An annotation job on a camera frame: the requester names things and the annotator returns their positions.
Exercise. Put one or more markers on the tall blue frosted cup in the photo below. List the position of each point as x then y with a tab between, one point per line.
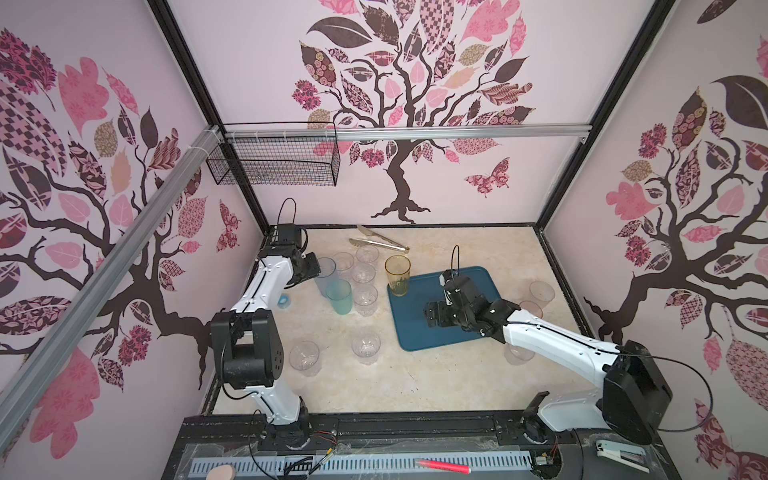
327	274

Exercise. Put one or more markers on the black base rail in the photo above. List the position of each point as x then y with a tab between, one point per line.
329	429

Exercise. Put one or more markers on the white stapler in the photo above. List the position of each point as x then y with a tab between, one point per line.
626	454

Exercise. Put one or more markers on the clear glass near right arm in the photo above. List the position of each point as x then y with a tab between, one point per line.
517	356

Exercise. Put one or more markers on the aluminium rail back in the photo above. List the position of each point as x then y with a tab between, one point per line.
413	133

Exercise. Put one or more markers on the pink marker pen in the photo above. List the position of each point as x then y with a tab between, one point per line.
443	466

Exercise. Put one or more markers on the yellow transparent cup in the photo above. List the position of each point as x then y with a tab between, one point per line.
398	269

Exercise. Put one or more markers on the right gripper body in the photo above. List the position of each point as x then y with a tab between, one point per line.
465	320

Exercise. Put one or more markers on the green textured plastic cup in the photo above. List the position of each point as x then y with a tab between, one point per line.
339	293

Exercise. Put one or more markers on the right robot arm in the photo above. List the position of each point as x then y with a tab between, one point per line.
629	394

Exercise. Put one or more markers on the black wire basket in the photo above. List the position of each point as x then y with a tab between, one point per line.
277	153

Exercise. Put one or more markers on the metal serving tongs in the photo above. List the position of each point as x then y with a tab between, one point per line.
373	238

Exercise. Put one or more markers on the grey slotted cable duct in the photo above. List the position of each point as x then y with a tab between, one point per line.
386	465

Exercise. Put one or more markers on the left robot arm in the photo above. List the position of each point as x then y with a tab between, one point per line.
248	350

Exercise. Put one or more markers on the aluminium rail left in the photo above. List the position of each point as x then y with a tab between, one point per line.
38	372

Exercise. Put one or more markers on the teal plastic tray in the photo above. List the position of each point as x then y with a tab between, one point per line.
411	328

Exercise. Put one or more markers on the round beige sponge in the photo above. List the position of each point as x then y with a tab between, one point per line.
222	472

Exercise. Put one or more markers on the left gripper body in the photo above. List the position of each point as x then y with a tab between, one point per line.
292	278

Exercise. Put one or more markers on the aluminium rail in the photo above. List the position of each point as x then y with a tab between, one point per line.
38	372
413	133

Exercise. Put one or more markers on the pink transparent cup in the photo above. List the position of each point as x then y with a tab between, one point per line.
531	307

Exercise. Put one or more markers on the clear glass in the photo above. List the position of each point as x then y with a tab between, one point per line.
344	263
367	254
365	297
363	273
366	346
305	358

